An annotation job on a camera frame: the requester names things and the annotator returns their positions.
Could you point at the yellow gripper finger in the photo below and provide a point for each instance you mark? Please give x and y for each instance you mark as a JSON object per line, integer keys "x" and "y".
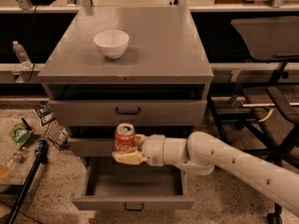
{"x": 139, "y": 140}
{"x": 132, "y": 158}

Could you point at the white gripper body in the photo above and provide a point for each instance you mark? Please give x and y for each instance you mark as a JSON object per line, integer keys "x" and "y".
{"x": 153, "y": 149}

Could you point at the red coke can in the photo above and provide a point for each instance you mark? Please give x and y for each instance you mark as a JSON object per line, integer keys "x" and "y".
{"x": 124, "y": 137}

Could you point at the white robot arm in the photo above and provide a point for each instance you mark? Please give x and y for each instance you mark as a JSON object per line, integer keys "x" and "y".
{"x": 201, "y": 152}

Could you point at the grey bottom drawer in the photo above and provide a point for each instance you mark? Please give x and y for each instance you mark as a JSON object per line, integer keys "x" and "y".
{"x": 112, "y": 186}

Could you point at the grey drawer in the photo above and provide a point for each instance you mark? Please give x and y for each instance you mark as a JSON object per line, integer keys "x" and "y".
{"x": 103, "y": 147}
{"x": 138, "y": 113}
{"x": 112, "y": 186}

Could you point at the grey middle drawer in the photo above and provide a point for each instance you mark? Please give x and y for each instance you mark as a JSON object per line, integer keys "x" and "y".
{"x": 103, "y": 147}

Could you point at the grey metal drawer cabinet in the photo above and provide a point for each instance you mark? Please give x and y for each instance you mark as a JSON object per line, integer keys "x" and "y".
{"x": 164, "y": 60}

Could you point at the grey top drawer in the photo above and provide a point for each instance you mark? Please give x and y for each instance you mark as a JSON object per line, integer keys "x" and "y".
{"x": 138, "y": 113}

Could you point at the checkered snack packet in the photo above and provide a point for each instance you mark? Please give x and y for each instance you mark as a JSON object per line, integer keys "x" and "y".
{"x": 56, "y": 133}

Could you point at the black pole with blue band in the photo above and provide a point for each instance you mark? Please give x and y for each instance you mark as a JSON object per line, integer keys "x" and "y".
{"x": 41, "y": 157}

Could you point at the dark snack packet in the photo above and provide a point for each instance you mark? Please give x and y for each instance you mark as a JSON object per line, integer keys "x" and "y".
{"x": 45, "y": 114}

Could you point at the white ceramic bowl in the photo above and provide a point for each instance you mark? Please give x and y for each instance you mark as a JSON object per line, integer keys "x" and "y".
{"x": 112, "y": 43}

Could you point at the crushed clear plastic bottle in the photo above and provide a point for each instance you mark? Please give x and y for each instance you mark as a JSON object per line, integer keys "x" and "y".
{"x": 17, "y": 158}

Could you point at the green chip bag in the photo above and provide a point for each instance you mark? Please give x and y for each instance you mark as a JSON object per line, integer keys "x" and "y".
{"x": 20, "y": 134}

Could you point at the black office chair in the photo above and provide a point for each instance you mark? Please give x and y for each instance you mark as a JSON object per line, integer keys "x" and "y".
{"x": 269, "y": 39}

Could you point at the clear plastic water bottle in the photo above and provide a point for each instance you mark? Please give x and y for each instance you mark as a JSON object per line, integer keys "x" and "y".
{"x": 22, "y": 55}

